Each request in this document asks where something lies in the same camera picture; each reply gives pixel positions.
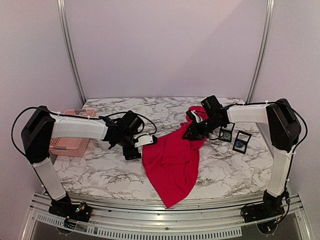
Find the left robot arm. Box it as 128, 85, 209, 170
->
11, 105, 145, 217

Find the aluminium front rail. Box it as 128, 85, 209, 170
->
21, 193, 313, 240

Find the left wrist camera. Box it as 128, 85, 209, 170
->
133, 133, 158, 148

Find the black brooch box left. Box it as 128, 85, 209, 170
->
218, 123, 235, 143

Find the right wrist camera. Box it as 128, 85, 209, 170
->
186, 110, 203, 124

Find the left aluminium post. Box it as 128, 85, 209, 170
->
56, 0, 87, 105

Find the black brooch box right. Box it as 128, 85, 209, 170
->
232, 130, 252, 154

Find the pink plastic basket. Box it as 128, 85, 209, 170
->
49, 108, 96, 158

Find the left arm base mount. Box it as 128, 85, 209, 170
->
48, 201, 93, 230

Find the aluminium post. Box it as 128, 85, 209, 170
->
56, 0, 87, 105
245, 0, 275, 103

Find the right aluminium post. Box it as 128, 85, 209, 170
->
245, 0, 275, 103

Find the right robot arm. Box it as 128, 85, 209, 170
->
182, 95, 305, 218

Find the red t-shirt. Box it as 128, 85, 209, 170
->
142, 116, 206, 208

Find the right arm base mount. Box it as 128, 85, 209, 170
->
240, 200, 288, 235

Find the black brooch box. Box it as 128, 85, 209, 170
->
232, 130, 252, 154
218, 123, 235, 143

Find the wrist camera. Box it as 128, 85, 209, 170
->
186, 110, 203, 124
133, 133, 158, 148

